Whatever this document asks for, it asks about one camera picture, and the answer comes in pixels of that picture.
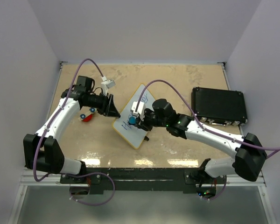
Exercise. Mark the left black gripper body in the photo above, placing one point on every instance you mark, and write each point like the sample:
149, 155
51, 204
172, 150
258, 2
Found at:
101, 102

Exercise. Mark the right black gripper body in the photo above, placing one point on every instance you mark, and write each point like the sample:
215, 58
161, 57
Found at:
150, 120

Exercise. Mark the blue whiteboard eraser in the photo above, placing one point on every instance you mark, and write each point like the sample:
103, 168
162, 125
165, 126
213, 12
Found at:
132, 121

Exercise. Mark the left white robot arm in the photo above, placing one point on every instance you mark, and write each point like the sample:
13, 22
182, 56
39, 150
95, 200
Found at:
41, 149

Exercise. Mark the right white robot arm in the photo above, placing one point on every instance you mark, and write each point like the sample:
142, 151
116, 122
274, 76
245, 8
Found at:
244, 157

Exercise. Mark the yellow framed whiteboard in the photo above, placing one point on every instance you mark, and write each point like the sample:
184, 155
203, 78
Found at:
124, 126

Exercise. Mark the red white toy car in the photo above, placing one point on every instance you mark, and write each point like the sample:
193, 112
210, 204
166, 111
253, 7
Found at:
87, 116

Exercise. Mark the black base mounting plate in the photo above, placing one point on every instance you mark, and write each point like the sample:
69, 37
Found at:
185, 180

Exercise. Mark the black hard case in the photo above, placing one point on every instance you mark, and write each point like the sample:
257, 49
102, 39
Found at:
219, 107

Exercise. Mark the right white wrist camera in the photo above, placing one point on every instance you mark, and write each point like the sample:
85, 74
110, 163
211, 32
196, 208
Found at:
138, 109

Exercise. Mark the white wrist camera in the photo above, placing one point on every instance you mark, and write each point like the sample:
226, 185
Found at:
106, 84
138, 109

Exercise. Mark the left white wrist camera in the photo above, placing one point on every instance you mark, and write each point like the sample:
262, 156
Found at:
106, 84

